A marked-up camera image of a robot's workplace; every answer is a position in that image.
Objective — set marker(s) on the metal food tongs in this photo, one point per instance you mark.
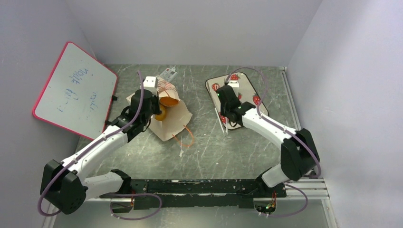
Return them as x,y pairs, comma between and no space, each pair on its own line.
223,120

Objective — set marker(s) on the strawberry print white tray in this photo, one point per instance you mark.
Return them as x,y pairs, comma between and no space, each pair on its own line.
246,91

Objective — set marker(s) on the beige paper gift bag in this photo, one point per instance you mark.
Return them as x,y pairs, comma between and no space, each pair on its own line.
177,117

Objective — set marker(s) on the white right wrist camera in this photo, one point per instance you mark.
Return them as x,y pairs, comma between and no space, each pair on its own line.
234,83

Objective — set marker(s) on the orange fake bread roll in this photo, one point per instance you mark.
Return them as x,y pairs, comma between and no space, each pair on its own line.
162,115

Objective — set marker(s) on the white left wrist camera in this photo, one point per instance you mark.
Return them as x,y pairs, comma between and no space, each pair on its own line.
150,83

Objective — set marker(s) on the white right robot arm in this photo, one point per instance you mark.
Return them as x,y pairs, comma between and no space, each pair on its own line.
298,153

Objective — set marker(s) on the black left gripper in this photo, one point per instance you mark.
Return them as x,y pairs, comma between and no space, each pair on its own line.
157,109

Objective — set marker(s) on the pink framed whiteboard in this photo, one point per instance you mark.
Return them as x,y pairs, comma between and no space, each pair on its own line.
78,93

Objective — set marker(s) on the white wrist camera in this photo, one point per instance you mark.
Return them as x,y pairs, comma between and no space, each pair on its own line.
150,83
234,83

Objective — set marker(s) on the clear plastic package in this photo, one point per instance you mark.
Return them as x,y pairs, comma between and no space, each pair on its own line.
168,74

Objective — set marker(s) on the orange fake bread bun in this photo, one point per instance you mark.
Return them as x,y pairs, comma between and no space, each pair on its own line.
168,101

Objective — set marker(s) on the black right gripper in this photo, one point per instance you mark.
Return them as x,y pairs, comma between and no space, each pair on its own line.
226,116

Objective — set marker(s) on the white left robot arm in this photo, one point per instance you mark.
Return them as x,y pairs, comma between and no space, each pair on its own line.
66,186

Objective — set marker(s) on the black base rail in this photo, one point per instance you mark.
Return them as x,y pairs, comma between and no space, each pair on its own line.
147,194

